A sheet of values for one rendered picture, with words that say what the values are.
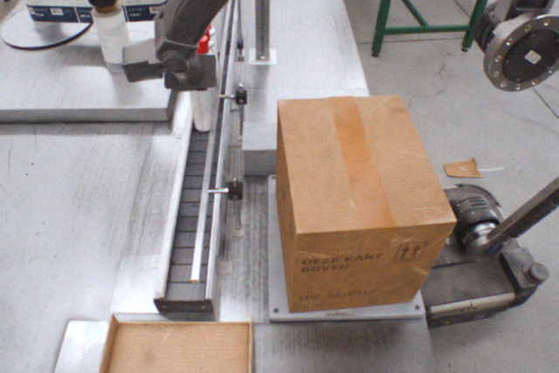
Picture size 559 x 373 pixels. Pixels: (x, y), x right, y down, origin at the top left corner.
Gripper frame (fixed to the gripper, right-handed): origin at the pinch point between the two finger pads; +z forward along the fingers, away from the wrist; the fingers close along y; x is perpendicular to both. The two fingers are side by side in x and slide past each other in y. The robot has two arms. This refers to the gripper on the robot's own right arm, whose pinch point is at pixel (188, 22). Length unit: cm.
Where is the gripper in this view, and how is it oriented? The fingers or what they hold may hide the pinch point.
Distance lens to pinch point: 129.5
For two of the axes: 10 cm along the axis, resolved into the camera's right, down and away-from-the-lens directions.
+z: -0.2, 6.9, 7.3
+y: 0.3, 7.3, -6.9
